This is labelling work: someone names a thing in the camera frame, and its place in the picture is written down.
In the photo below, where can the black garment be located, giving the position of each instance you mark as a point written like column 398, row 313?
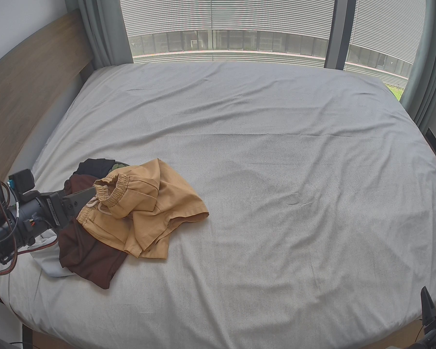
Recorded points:
column 92, row 165

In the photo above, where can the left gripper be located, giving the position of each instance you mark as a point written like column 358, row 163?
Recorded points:
column 40, row 213

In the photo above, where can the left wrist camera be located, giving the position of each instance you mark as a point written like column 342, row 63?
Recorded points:
column 21, row 180

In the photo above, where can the green garment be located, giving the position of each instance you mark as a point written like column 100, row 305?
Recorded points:
column 119, row 165

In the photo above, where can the window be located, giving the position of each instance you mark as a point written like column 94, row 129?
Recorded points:
column 239, row 13

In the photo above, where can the white garment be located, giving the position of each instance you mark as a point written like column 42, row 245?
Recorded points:
column 51, row 260

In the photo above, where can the brown garment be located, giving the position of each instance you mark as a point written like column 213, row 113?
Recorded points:
column 87, row 256

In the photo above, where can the tan shorts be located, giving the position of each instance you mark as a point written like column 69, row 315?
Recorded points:
column 160, row 202

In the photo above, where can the bed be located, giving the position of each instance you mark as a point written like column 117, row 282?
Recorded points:
column 276, row 195

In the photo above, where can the grey-green curtain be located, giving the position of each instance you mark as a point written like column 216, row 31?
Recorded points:
column 432, row 67
column 98, row 20

